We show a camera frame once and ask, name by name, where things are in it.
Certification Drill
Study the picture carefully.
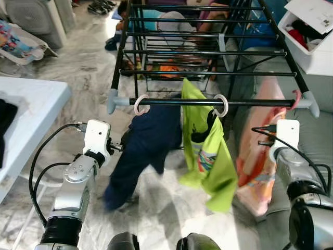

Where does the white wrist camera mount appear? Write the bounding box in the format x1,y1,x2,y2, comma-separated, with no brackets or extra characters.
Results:
268,119,301,163
83,119,112,167

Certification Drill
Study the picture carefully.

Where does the grey robot leg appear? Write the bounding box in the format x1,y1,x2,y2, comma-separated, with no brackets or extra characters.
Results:
177,232,223,250
107,232,141,250

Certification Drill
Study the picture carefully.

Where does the navy blue fleece garment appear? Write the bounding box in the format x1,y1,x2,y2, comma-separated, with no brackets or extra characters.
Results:
103,102,184,212

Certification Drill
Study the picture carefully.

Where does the lime green printed shirt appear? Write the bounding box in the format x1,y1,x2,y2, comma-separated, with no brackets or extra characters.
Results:
178,78,239,213

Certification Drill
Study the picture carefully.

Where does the crumpled black garment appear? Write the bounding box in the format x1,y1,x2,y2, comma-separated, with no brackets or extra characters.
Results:
0,99,19,168

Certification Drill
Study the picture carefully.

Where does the colourful printed bag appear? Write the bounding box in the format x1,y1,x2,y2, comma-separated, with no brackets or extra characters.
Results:
0,18,59,66

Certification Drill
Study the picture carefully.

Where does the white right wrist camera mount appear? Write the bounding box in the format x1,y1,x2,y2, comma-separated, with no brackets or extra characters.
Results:
268,119,301,163

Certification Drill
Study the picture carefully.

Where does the light blue plastic table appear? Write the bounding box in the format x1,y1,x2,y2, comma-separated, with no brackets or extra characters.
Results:
0,77,72,204

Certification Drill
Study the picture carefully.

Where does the white storage box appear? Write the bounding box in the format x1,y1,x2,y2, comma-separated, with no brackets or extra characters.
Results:
277,0,333,77

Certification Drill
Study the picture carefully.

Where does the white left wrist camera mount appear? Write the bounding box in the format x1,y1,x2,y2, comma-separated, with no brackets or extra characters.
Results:
83,119,112,167

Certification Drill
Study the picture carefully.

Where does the pale pink hanger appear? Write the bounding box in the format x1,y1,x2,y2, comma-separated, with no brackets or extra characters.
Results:
133,94,152,116
212,94,230,118

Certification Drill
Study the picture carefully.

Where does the grey left robot leg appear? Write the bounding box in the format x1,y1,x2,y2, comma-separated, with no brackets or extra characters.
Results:
107,232,141,250

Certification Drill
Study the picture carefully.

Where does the black metal drying rack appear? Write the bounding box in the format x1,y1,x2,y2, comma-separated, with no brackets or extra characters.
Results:
107,0,321,116

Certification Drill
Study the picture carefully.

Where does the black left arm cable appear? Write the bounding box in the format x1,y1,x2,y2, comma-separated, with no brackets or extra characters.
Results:
29,123,86,227

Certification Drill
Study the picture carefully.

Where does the white floor appliance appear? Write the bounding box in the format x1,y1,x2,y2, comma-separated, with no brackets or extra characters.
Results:
4,0,77,50

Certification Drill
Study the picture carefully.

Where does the grey-green leather sofa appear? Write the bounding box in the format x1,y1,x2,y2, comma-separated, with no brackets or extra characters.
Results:
229,47,333,250

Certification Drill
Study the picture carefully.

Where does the pale pink printed garment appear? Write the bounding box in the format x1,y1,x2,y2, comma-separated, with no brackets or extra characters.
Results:
235,77,303,217

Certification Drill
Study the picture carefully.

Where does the grey right robot leg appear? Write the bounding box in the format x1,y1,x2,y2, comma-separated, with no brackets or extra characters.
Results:
177,232,223,250

